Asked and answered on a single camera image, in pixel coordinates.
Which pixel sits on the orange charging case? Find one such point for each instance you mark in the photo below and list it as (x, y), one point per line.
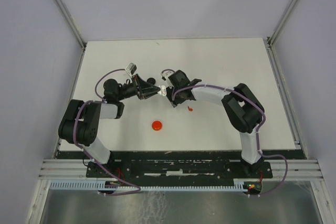
(157, 125)

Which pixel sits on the white charging case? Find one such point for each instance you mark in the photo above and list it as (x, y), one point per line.
(162, 91)

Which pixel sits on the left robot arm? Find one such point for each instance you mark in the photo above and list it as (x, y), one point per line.
(80, 123)

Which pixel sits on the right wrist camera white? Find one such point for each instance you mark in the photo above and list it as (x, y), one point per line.
(166, 73)

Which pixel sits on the black charging case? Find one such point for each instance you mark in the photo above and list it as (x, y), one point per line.
(151, 81)

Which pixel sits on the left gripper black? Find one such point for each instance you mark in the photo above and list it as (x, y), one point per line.
(147, 89)

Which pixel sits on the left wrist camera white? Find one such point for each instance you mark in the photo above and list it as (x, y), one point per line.
(131, 69)

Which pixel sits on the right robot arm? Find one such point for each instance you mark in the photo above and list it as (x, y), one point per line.
(244, 111)

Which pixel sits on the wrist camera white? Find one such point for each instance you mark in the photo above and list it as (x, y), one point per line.
(166, 73)
(131, 69)

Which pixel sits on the right aluminium frame post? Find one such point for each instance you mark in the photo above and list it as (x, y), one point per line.
(290, 8)

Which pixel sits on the aluminium frame post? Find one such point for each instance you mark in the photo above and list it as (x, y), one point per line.
(70, 22)
(290, 8)

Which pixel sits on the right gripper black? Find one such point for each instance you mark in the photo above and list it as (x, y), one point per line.
(169, 91)

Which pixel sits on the aluminium front rail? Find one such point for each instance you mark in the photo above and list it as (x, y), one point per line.
(296, 170)

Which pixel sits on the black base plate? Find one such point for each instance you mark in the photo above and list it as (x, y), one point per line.
(179, 168)

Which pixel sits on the left aluminium frame post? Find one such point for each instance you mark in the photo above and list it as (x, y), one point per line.
(70, 22)

